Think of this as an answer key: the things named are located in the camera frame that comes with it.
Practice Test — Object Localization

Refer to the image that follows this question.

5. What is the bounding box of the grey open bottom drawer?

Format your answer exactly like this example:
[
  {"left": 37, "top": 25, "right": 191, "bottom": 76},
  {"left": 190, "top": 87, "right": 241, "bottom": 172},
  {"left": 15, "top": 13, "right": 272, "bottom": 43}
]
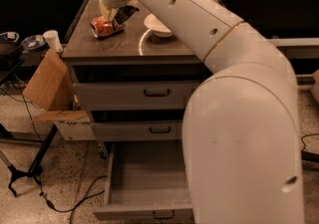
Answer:
[{"left": 94, "top": 140, "right": 192, "bottom": 221}]

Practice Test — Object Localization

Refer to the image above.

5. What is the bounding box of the black floor cable left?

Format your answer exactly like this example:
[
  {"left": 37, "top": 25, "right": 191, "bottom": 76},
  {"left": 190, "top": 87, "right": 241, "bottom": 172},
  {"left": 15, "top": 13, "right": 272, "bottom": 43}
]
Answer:
[{"left": 39, "top": 174, "right": 108, "bottom": 224}]

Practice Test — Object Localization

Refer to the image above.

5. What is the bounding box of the white paper cup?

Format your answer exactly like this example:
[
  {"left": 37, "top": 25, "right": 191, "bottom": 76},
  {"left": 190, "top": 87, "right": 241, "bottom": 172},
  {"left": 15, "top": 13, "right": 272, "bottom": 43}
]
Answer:
[{"left": 43, "top": 30, "right": 63, "bottom": 53}]

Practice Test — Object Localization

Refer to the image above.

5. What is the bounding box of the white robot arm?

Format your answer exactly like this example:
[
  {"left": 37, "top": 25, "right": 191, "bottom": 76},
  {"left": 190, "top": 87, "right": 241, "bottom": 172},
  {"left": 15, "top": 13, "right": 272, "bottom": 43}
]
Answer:
[{"left": 103, "top": 0, "right": 305, "bottom": 224}]

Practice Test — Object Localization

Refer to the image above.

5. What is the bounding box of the brown cardboard box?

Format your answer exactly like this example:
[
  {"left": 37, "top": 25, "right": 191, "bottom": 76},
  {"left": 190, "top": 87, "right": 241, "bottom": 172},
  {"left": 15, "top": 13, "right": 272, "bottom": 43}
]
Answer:
[{"left": 23, "top": 50, "right": 95, "bottom": 140}]

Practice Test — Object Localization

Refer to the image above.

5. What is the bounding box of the grey middle drawer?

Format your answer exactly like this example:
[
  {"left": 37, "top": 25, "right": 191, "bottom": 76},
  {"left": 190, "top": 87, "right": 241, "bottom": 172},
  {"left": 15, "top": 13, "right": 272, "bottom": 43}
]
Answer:
[{"left": 93, "top": 120, "right": 181, "bottom": 141}]

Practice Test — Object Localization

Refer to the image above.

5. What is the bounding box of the white paper bowl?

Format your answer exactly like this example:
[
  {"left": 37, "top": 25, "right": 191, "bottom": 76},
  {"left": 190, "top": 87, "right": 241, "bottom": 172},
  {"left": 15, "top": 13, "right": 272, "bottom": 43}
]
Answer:
[{"left": 144, "top": 14, "right": 173, "bottom": 38}]

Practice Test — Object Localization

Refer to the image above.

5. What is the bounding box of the black rxbar chocolate wrapper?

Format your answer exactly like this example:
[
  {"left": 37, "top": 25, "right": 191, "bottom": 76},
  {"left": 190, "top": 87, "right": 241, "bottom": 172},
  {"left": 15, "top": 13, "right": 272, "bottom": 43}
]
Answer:
[{"left": 112, "top": 5, "right": 139, "bottom": 28}]

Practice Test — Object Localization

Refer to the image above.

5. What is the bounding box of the crushed orange soda can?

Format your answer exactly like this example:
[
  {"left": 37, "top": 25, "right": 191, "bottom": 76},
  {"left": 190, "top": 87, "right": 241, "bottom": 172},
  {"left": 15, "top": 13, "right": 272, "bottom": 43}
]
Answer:
[{"left": 91, "top": 16, "right": 124, "bottom": 39}]

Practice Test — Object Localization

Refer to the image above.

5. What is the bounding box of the grey drawer cabinet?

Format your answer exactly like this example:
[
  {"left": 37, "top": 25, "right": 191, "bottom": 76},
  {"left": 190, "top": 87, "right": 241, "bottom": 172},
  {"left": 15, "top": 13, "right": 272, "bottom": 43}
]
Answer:
[{"left": 63, "top": 0, "right": 211, "bottom": 153}]

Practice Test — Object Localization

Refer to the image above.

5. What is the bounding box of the grey top drawer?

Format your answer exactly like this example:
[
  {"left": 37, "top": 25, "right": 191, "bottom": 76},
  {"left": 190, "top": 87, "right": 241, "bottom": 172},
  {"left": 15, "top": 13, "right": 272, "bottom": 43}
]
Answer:
[{"left": 73, "top": 81, "right": 199, "bottom": 111}]

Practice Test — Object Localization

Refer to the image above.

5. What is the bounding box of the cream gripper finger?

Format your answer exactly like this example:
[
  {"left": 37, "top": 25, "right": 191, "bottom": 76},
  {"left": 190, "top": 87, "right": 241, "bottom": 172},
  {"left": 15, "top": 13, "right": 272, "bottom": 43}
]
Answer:
[{"left": 100, "top": 5, "right": 118, "bottom": 22}]

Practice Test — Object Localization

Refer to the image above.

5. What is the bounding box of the blue bowl on shelf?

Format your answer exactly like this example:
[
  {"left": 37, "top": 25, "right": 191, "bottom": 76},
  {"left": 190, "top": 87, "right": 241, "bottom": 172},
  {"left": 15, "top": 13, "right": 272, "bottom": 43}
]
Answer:
[{"left": 22, "top": 35, "right": 47, "bottom": 52}]

